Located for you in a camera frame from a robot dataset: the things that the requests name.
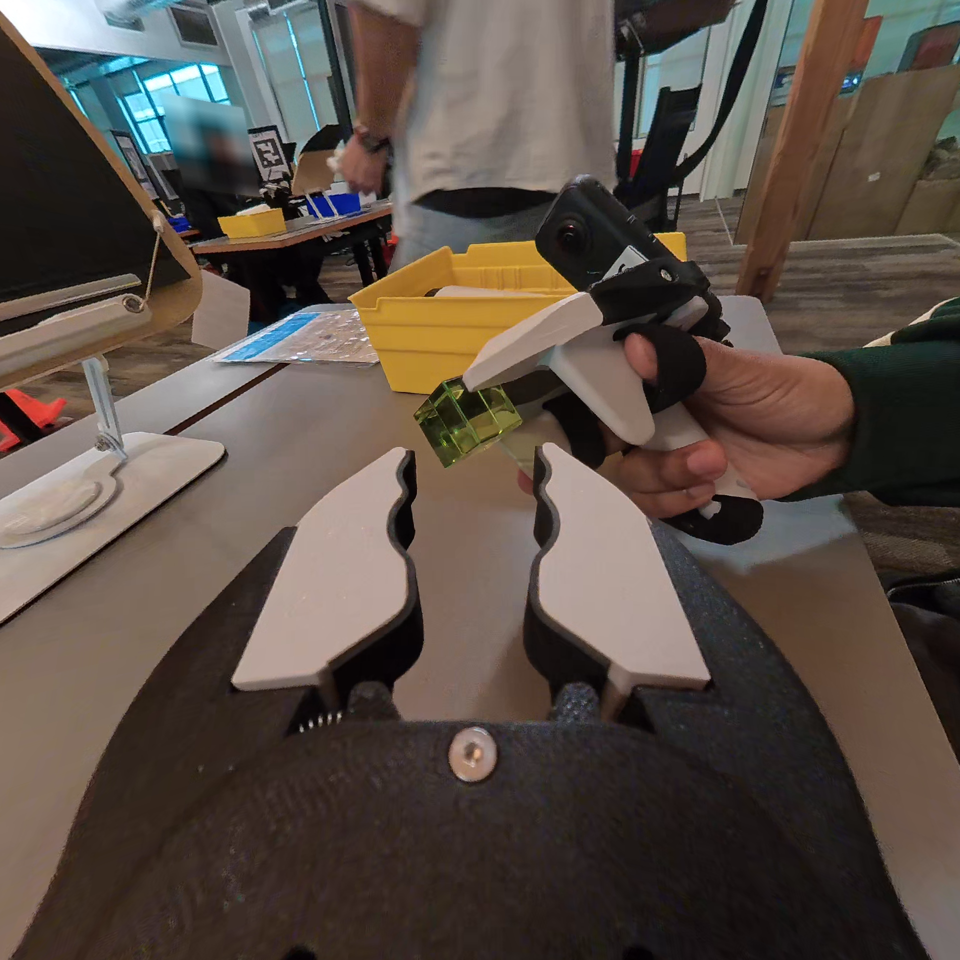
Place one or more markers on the person's right hand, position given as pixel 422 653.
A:
pixel 772 412

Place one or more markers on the blue plastic bin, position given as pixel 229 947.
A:
pixel 334 204

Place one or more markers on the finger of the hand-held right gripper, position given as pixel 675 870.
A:
pixel 544 397
pixel 532 341

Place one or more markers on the wooden-top work table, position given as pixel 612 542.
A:
pixel 300 232

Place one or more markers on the orange plastic part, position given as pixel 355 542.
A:
pixel 30 420

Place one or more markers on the green transparent cube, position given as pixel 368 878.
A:
pixel 469 424

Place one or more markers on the yellow plastic bin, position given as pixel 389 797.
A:
pixel 251 223
pixel 420 337

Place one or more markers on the wooden support post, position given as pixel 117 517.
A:
pixel 802 150

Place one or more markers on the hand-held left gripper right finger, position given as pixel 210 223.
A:
pixel 615 600

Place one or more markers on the black board on white stand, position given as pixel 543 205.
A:
pixel 60 187

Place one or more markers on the grey desk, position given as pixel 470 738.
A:
pixel 285 435

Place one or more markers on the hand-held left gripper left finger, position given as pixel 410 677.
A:
pixel 330 600

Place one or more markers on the printed paper sheet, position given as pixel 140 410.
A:
pixel 300 337

